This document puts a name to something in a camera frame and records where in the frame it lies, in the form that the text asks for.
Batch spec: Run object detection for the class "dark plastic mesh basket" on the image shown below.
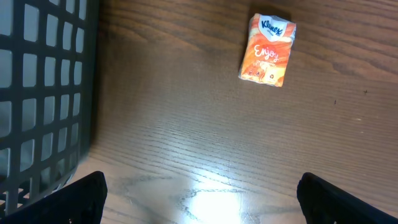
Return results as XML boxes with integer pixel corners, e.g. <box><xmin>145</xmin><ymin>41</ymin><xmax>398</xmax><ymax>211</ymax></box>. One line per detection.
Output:
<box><xmin>1</xmin><ymin>0</ymin><xmax>100</xmax><ymax>217</ymax></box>

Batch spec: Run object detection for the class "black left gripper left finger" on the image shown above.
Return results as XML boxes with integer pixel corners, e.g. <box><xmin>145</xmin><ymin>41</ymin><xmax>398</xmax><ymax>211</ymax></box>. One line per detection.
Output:
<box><xmin>1</xmin><ymin>171</ymin><xmax>108</xmax><ymax>224</ymax></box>

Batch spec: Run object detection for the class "orange Kleenex tissue pack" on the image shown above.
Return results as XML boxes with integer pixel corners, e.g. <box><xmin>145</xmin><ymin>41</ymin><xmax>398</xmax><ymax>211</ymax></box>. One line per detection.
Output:
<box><xmin>239</xmin><ymin>13</ymin><xmax>297</xmax><ymax>87</ymax></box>

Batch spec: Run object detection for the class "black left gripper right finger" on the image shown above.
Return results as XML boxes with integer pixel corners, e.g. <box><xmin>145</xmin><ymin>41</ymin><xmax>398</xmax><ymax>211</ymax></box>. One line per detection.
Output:
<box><xmin>297</xmin><ymin>172</ymin><xmax>397</xmax><ymax>224</ymax></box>

